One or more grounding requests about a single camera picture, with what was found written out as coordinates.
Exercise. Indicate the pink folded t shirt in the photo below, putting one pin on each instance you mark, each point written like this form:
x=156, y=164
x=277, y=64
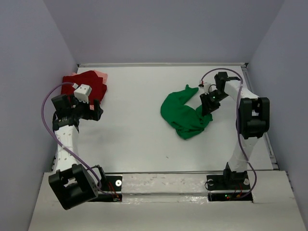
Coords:
x=95, y=79

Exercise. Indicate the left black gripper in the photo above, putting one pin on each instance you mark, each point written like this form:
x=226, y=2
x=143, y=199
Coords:
x=94, y=115

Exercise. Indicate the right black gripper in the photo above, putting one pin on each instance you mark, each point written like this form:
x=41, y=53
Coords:
x=207, y=107

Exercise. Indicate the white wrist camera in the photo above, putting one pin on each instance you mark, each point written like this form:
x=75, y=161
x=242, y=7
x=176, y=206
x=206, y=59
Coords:
x=82, y=92
x=206, y=87

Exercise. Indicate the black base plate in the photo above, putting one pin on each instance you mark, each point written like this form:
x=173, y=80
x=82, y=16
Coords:
x=112, y=190
x=221, y=190

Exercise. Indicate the white front platform board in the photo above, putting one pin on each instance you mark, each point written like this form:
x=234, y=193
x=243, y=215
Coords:
x=174, y=202

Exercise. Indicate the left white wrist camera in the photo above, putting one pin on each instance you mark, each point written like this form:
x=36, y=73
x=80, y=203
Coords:
x=82, y=92

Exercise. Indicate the green t shirt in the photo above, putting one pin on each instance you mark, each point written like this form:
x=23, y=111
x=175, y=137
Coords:
x=187, y=121

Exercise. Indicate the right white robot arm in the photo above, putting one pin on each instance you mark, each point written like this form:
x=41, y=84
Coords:
x=252, y=122

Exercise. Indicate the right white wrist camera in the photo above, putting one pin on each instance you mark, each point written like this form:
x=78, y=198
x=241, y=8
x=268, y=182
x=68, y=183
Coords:
x=206, y=87

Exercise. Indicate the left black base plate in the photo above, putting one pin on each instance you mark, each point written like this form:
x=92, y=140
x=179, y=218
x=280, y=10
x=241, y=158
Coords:
x=112, y=190

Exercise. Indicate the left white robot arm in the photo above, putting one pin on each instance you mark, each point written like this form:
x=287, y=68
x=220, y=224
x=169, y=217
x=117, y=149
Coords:
x=74, y=182

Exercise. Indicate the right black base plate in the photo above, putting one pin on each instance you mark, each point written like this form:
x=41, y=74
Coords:
x=221, y=190

